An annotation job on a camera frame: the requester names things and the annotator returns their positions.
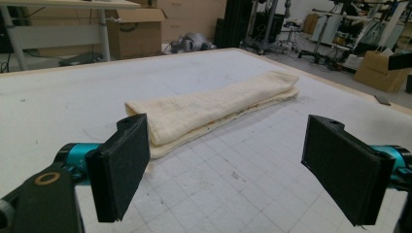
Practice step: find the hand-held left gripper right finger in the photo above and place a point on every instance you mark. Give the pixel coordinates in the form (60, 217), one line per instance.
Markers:
(343, 168)

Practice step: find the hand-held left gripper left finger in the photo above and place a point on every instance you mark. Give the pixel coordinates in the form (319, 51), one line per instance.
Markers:
(116, 171)

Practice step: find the cream towel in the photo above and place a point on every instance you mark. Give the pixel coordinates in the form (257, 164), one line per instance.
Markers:
(207, 106)

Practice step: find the small dark flat object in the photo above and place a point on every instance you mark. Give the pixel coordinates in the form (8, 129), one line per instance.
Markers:
(382, 100)

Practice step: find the small brown cardboard box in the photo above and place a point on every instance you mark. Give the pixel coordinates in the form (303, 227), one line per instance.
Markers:
(379, 71)

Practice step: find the white tilted workstation stand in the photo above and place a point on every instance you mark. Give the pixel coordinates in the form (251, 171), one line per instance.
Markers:
(343, 32)

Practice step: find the open cardboard box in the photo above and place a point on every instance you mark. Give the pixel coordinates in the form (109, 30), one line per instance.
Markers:
(136, 32)

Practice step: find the black wheeled stool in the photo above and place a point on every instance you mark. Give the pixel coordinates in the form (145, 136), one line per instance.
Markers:
(290, 35)

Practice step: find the grey robot parts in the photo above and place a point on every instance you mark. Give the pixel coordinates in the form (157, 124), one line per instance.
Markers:
(191, 42)

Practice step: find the black equipment stand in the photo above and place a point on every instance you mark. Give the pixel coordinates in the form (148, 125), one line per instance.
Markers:
(264, 26)

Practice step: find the white metal-frame table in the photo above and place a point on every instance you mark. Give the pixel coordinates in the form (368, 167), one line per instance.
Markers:
(55, 29)

